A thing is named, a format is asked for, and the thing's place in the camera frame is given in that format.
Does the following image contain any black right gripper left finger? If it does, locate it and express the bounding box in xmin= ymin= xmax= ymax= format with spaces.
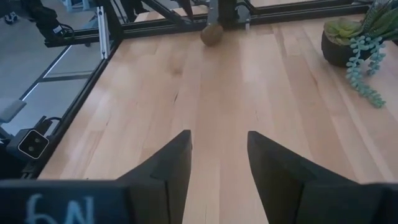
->
xmin=0 ymin=130 xmax=193 ymax=224

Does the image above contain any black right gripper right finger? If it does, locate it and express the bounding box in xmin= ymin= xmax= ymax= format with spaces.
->
xmin=248 ymin=131 xmax=398 ymax=224

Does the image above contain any black bowl with fruit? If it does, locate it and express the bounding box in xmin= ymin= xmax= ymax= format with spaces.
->
xmin=321 ymin=0 xmax=398 ymax=109

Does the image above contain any brown kiwi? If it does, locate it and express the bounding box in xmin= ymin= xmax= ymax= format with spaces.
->
xmin=200 ymin=24 xmax=224 ymax=47

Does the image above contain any black table-level camera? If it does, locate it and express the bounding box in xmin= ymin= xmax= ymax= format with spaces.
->
xmin=6 ymin=128 xmax=50 ymax=162

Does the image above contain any black camera cable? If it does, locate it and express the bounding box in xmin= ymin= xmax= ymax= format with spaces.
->
xmin=40 ymin=116 xmax=63 ymax=138

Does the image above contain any black aluminium table frame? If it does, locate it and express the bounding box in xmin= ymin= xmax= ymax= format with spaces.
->
xmin=29 ymin=0 xmax=373 ymax=180

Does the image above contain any silver aluminium bracket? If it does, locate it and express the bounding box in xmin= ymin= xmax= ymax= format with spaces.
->
xmin=96 ymin=6 xmax=111 ymax=60

